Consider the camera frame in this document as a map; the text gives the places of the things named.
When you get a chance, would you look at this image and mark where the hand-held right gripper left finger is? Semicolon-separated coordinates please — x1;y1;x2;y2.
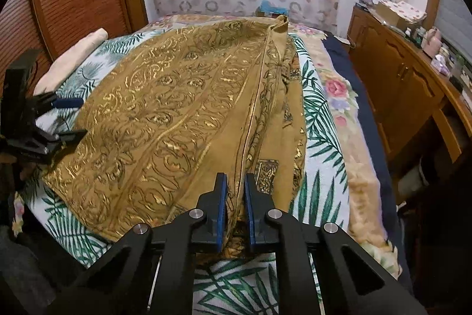
46;173;229;315

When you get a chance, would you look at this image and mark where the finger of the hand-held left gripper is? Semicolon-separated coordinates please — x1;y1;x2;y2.
35;94;83;112
48;130;88;151

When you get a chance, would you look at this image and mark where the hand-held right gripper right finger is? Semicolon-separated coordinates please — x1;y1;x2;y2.
244;173;428;315

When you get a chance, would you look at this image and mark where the golden patterned garment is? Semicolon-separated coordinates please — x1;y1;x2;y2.
42;15;307;258

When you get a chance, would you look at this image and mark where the cream pillow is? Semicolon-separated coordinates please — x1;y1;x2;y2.
35;28;108;96

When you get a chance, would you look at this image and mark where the palm leaf print sheet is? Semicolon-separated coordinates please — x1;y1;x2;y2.
18;28;351;315

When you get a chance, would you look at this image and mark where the dark grey cloth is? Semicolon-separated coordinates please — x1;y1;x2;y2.
0;223;56;315

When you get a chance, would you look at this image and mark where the navy blue bed sheet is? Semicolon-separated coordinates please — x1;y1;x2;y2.
321;30;414;293

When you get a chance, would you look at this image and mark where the floral blanket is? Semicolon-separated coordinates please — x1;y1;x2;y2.
147;13;402;279

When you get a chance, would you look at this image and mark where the white container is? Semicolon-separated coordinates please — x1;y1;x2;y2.
402;159;440;198

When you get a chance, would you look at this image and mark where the wooden sideboard cabinet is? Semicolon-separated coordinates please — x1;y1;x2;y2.
347;5;472;168

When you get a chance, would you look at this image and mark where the blue object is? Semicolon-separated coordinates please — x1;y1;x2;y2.
257;0;288;17

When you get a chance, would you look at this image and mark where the cardboard box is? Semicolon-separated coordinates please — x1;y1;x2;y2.
369;1;406;28

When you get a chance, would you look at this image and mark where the purple tissue pack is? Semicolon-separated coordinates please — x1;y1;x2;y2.
433;55;451;74

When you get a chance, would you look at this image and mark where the pink bottle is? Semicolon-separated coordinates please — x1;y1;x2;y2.
424;26;442;55

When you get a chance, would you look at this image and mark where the floral print cloth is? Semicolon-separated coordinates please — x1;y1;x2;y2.
380;0;427;22

